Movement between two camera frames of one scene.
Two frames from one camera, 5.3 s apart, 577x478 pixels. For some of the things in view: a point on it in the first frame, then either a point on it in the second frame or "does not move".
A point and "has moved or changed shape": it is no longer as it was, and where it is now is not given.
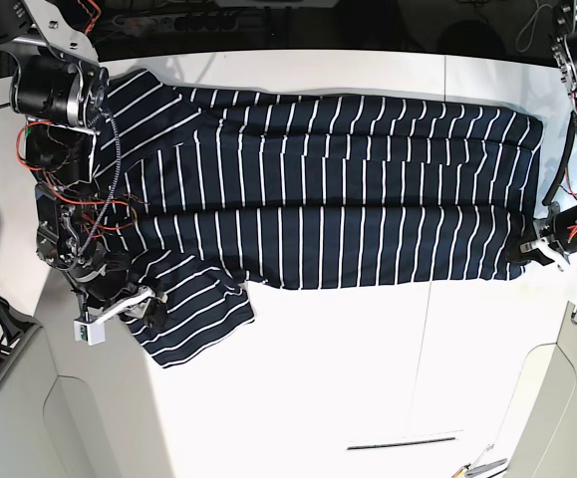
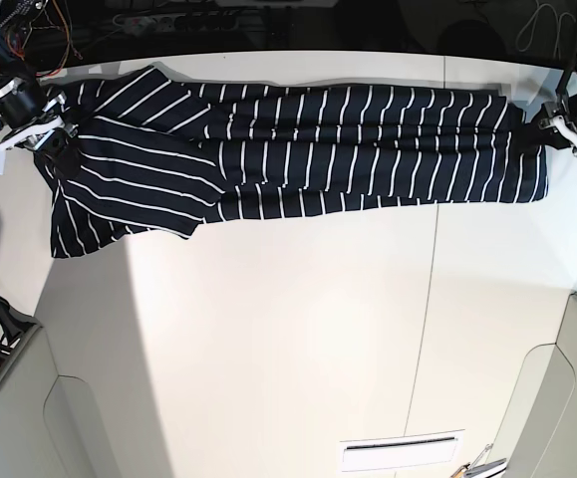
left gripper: x=105 y=291 -> x=60 y=149
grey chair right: x=556 y=423 does not move
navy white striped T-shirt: x=205 y=191 has moved or changed shape
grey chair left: x=69 y=409 does not move
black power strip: x=179 y=23 does not move
